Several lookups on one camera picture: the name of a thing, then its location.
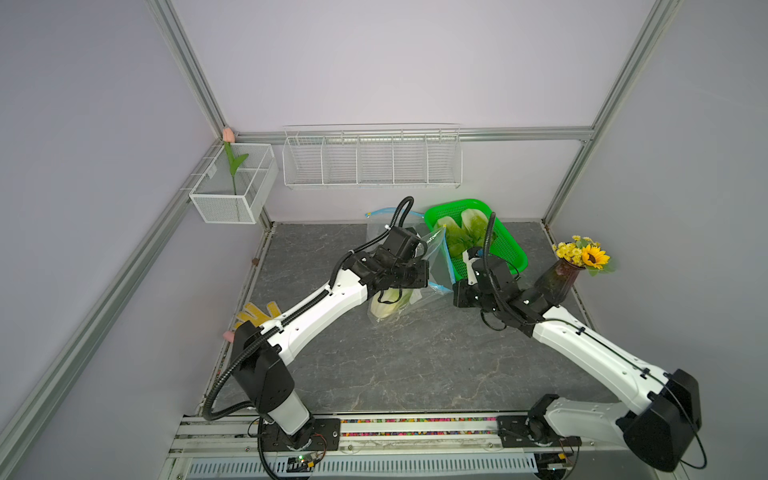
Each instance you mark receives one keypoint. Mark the artificial pink tulip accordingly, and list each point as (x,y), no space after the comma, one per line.
(234,161)

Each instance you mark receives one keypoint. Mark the yellow toy hand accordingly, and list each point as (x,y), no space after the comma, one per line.
(256,316)

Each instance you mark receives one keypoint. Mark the chinese cabbage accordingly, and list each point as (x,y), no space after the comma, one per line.
(389,302)
(457,239)
(475,224)

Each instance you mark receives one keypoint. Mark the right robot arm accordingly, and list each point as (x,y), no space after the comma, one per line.
(657,414)

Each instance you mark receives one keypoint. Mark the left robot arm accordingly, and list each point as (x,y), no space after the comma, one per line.
(258,376)

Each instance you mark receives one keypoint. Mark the white mesh wall basket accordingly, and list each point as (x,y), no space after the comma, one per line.
(212,193)

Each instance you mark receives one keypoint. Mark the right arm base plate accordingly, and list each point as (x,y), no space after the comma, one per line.
(520,431)

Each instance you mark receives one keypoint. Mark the dark glass vase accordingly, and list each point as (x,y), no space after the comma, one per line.
(554,285)

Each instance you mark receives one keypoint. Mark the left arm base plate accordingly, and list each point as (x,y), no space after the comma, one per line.
(319,434)

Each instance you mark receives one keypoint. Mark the green plastic basket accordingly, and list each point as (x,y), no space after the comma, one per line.
(502,244)

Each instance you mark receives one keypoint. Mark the yellow sunflower bouquet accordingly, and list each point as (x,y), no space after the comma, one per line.
(586,254)

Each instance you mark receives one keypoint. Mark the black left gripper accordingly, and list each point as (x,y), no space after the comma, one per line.
(421,274)

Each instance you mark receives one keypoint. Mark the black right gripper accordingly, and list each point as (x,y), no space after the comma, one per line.
(460,288)

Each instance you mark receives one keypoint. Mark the white wire wall shelf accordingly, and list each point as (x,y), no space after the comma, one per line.
(373,156)

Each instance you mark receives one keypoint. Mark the clear zip-top bag blue seal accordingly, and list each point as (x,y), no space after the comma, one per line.
(379,222)

